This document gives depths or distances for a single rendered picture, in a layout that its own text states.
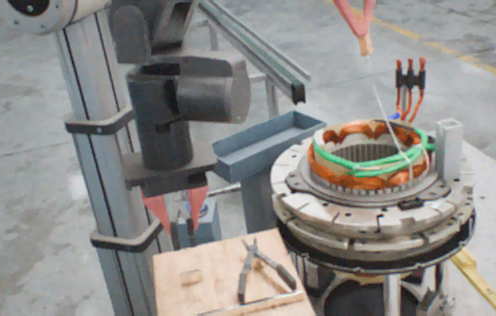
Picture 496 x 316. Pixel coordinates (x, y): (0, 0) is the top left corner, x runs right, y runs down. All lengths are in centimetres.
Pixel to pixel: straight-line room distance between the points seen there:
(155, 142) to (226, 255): 28
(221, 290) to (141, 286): 47
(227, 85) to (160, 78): 7
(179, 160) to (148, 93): 8
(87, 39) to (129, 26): 45
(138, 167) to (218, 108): 13
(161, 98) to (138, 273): 67
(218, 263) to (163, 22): 38
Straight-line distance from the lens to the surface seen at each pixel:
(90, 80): 104
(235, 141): 119
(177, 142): 61
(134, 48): 57
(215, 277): 80
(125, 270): 122
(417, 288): 117
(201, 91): 56
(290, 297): 74
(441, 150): 91
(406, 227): 85
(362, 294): 118
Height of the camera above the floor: 156
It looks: 27 degrees down
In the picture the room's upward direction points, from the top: 7 degrees counter-clockwise
